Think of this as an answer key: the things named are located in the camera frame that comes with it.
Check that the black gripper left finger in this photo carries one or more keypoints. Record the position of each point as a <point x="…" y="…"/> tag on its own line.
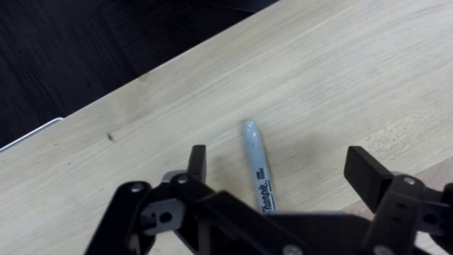
<point x="136" y="213"/>

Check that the grey black marker pen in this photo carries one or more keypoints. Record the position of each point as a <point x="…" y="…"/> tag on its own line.
<point x="258" y="160"/>

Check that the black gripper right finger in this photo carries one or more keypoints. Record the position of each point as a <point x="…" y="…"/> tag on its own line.
<point x="401" y="207"/>

